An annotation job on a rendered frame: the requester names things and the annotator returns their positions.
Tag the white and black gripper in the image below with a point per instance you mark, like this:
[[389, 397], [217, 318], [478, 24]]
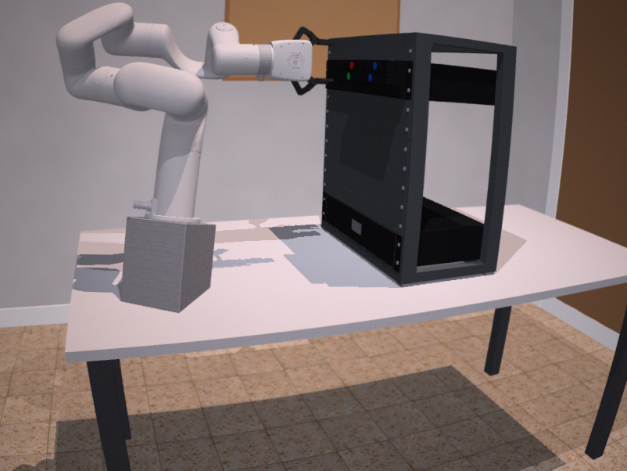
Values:
[[293, 59]]

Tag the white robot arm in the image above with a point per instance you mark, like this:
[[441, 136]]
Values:
[[175, 91]]

